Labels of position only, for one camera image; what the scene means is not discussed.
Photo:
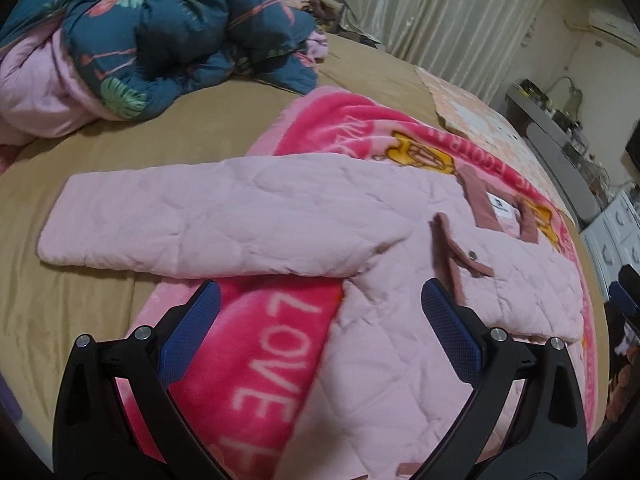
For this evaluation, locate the white air conditioner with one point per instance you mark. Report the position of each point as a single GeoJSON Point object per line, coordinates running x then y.
{"type": "Point", "coordinates": [615, 27]}

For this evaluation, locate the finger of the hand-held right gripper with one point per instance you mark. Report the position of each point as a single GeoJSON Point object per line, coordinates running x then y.
{"type": "Point", "coordinates": [616, 296]}

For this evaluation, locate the grey desk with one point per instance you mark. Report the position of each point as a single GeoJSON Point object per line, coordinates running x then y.
{"type": "Point", "coordinates": [555, 150]}

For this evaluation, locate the white drawer cabinet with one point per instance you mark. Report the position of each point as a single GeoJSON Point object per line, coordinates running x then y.
{"type": "Point", "coordinates": [612, 230]}

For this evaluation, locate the cream pleated curtain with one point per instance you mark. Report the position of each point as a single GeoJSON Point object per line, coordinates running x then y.
{"type": "Point", "coordinates": [440, 5]}

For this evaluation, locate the bed with tan sheet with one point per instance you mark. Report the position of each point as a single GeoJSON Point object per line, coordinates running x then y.
{"type": "Point", "coordinates": [165, 130]}

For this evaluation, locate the pile of dark clothes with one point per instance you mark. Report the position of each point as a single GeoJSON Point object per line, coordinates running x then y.
{"type": "Point", "coordinates": [320, 5]}

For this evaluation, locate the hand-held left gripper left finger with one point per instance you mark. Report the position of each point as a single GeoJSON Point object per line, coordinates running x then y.
{"type": "Point", "coordinates": [192, 322]}

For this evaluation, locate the pink quilted jacket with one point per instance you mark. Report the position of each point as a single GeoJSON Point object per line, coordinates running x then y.
{"type": "Point", "coordinates": [225, 210]}

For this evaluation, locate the blue floral comforter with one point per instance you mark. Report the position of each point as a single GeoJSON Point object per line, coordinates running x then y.
{"type": "Point", "coordinates": [200, 25]}

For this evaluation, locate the pink printed fleece blanket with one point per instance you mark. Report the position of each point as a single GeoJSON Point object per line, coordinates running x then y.
{"type": "Point", "coordinates": [280, 360]}

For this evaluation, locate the black monitor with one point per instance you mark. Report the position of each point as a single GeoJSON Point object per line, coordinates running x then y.
{"type": "Point", "coordinates": [634, 147]}

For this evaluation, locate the small light pink cloth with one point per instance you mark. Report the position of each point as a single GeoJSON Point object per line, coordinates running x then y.
{"type": "Point", "coordinates": [314, 46]}

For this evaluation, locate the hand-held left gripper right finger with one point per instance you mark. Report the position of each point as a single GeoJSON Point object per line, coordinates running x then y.
{"type": "Point", "coordinates": [447, 322]}

